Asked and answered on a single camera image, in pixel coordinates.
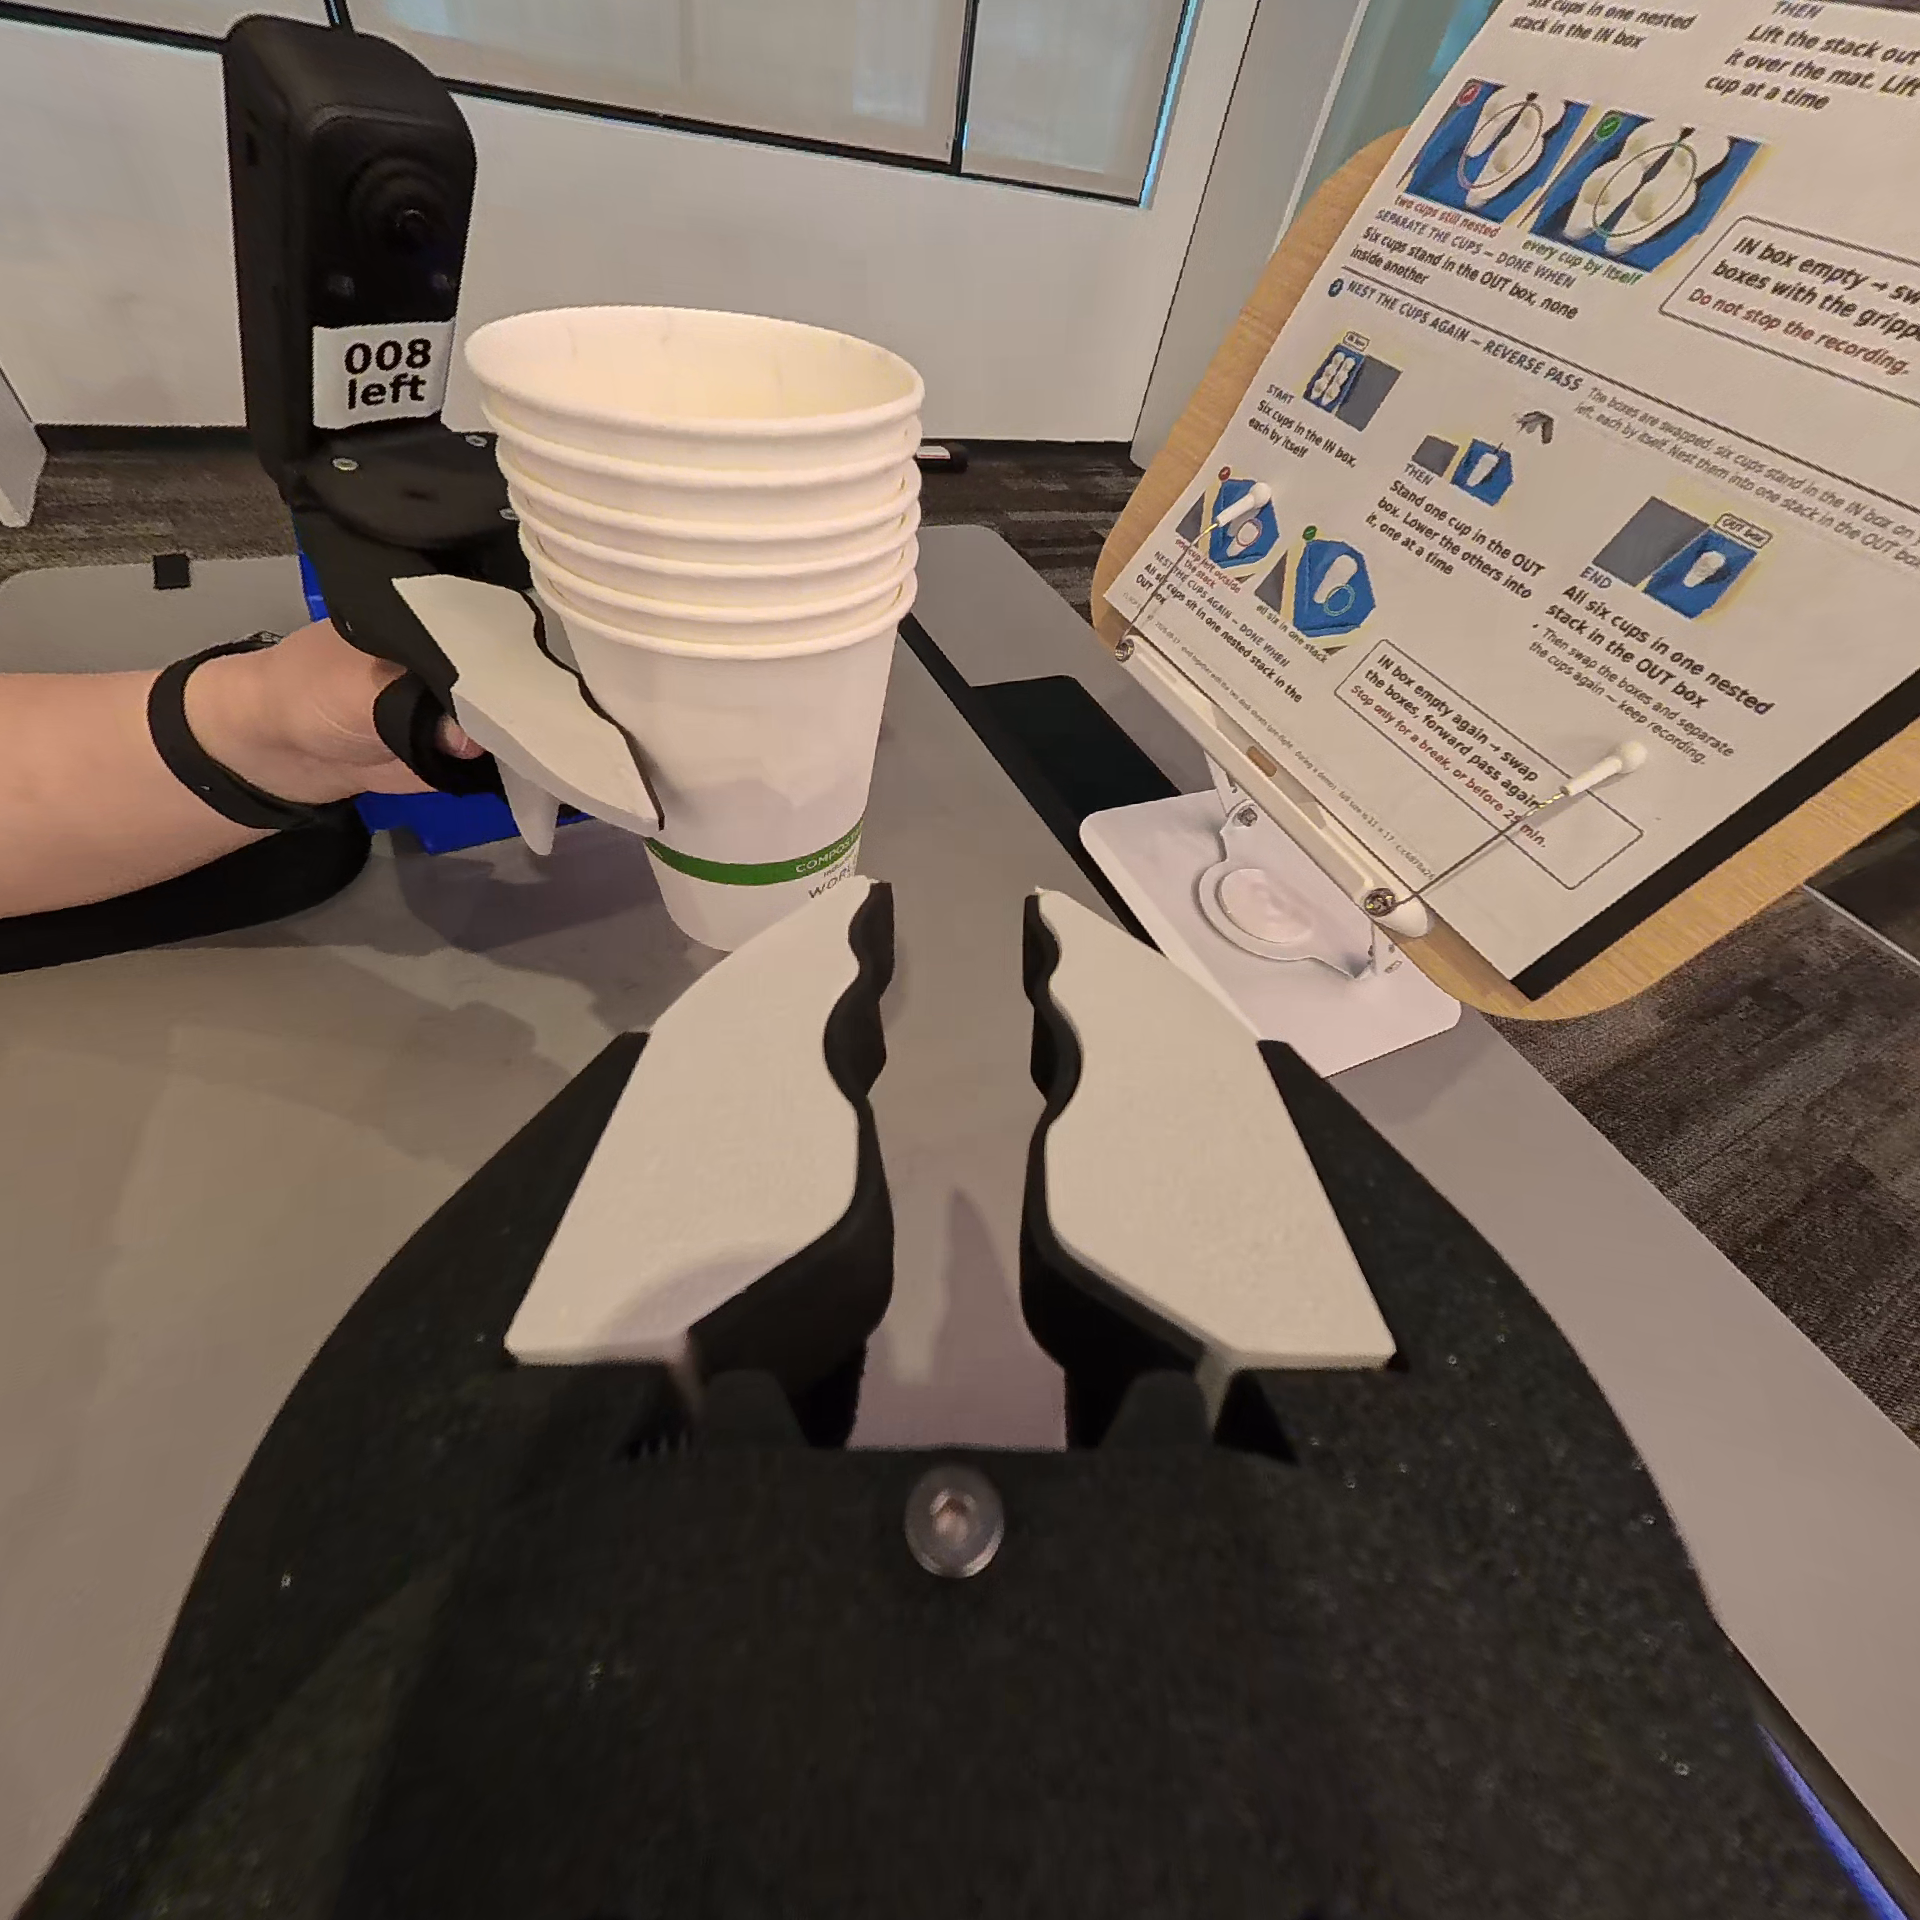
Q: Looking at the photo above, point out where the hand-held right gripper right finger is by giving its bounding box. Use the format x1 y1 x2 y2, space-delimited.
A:
1021 892 1401 1434

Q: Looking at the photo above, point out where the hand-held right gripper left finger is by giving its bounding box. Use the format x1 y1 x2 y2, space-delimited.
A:
506 881 897 1412

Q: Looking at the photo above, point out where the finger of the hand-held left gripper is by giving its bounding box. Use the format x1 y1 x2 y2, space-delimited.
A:
390 572 668 858

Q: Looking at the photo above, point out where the stack of nested white cups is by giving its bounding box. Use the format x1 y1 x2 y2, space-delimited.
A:
466 307 926 954

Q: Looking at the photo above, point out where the person's left forearm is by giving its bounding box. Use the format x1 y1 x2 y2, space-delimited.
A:
0 668 213 917

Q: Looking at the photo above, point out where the person's left hand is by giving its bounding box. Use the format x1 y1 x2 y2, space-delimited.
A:
196 615 476 807

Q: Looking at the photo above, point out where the white board stand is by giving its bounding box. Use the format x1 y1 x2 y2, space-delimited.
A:
1081 786 1462 1076

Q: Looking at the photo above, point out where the black wristband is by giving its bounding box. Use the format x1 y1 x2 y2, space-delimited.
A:
143 639 339 837

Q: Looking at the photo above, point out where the wooden instruction board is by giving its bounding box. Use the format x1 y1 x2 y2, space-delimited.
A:
1094 0 1920 1023

